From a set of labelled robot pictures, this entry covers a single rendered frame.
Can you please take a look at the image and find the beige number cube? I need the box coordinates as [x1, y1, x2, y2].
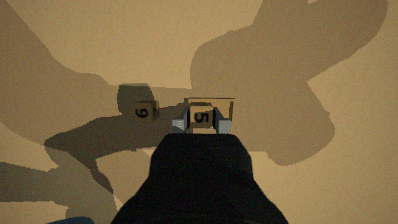
[190, 103, 213, 128]
[132, 100, 160, 123]

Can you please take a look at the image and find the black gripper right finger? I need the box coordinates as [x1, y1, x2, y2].
[212, 107, 231, 134]

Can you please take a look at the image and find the tan shallow rectangular tray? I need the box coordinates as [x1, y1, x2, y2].
[188, 98, 236, 125]

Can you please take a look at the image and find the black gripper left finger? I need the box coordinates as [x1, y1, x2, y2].
[172, 107, 190, 133]

